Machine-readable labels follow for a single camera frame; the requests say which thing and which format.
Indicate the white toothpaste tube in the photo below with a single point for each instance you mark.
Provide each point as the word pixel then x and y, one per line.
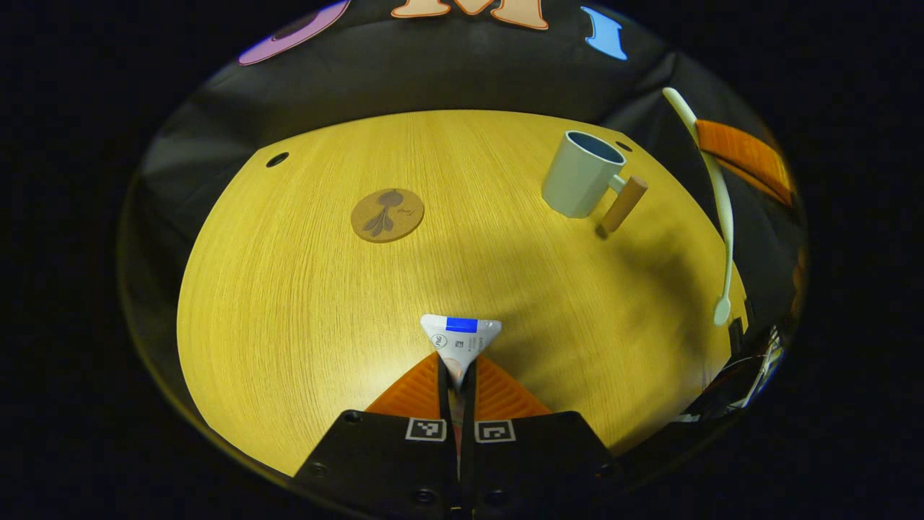
pixel 460 343

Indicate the pale blue toothbrush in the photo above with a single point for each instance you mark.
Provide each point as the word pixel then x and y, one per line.
pixel 725 217

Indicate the round brown printed coaster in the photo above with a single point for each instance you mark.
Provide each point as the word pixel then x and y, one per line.
pixel 388 215

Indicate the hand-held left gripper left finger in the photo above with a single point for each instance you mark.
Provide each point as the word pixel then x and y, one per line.
pixel 443 397

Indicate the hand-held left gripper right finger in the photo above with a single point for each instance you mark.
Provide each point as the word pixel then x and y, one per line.
pixel 471 404

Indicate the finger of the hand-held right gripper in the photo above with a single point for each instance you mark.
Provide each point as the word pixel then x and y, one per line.
pixel 743 155

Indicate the wooden desktop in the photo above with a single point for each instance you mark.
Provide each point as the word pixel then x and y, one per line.
pixel 325 310

